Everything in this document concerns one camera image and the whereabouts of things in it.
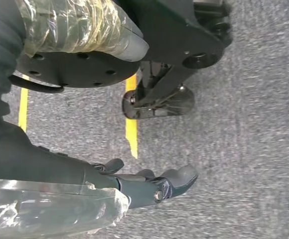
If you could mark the yellow floor tape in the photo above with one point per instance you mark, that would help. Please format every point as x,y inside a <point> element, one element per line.
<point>132,132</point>

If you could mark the black caster wheel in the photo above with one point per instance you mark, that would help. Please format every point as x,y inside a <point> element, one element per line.
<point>159,105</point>

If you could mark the black round base plate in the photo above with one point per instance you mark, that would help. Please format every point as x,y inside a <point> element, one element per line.
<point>72,71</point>

